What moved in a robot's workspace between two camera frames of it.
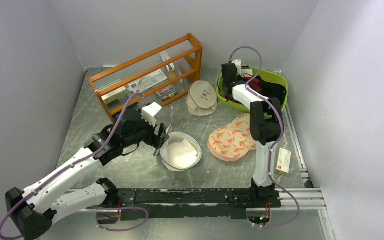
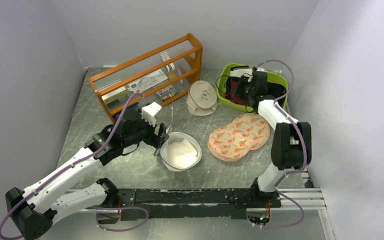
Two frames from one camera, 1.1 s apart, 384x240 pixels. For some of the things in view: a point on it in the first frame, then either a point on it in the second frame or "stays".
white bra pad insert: (181, 154) stays
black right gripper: (240, 78) to (244, 81)
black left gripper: (153, 139) stays
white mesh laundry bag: (180, 152) stays
